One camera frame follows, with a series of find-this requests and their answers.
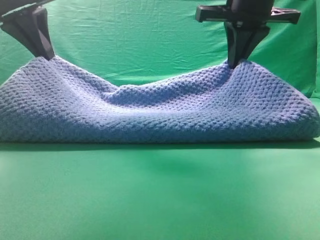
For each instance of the blue waffle-weave towel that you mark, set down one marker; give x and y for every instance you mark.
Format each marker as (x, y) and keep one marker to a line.
(55, 101)

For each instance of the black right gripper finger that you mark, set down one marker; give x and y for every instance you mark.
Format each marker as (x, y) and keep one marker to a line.
(238, 42)
(251, 39)

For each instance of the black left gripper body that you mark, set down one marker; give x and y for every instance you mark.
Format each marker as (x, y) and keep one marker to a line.
(7, 6)

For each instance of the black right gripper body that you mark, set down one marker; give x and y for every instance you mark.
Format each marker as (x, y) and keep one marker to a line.
(248, 12)

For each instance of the green backdrop cloth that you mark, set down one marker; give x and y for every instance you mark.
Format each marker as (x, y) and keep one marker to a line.
(141, 41)

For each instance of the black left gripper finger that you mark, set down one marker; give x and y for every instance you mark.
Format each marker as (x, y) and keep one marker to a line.
(24, 28)
(41, 37)

